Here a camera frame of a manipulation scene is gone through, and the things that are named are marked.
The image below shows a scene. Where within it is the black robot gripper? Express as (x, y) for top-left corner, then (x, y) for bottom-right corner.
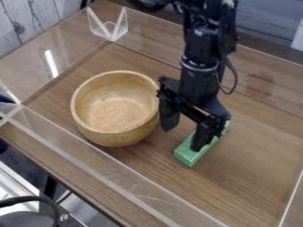
(158, 58), (233, 152)

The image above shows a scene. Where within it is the green rectangular block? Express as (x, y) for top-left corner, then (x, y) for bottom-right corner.
(173, 120), (233, 168)

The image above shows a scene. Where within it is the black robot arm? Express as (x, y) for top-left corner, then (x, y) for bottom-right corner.
(129, 0), (238, 152)

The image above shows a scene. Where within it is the brown wooden bowl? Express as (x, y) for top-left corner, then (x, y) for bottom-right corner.
(70, 70), (159, 147)

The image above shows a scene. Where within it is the black metal table leg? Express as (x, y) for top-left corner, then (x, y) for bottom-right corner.
(44, 176), (58, 199)

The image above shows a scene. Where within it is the blue object at left edge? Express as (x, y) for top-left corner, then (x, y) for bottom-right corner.
(0, 94), (15, 104)

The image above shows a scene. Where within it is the clear acrylic tray wall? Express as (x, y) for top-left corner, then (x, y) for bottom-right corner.
(0, 1), (303, 227)

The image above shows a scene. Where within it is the clear acrylic corner bracket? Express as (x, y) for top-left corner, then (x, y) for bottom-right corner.
(87, 7), (129, 42)

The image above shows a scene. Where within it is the black cable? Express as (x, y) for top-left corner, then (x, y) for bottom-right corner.
(0, 195), (61, 227)

